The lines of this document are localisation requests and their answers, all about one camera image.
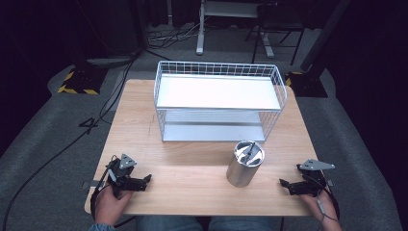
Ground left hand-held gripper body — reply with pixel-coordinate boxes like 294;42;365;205
106;153;140;194

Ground black yellow striped stand base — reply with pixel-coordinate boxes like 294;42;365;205
284;70;329;99
57;64;110;96

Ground black floor cable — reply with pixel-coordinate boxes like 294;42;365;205
1;51;142;231

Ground bundle of floor cables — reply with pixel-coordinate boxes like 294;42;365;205
145;22;201;62

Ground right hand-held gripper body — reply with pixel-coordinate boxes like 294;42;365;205
295;158;337;197

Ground white wire shelf rack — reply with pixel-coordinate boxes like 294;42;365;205
153;60;289;143

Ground person's right hand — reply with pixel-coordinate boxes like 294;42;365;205
299;190;344;231

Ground person's legs in jeans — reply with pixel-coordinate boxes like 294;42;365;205
134;215;284;231

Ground grey tape strip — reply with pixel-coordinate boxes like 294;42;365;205
81;180;101;191

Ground person's left hand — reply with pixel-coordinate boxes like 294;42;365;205
93;184;135;227

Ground black chair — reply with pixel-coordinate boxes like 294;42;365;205
244;2;307;66

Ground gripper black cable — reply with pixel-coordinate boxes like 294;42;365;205
302;172;342;224
89;155;137;229

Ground stainless steel cup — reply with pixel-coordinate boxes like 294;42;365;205
225;139;267;189

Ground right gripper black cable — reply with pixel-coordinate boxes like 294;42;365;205
302;172;342;224

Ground black slanted stand post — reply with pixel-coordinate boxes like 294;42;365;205
299;0;353;73

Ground white desk frame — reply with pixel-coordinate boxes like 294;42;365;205
195;0;276;60

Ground person's denim sleeve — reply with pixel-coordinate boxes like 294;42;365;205
89;222;117;231

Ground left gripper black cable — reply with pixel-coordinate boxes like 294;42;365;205
89;155;137;229

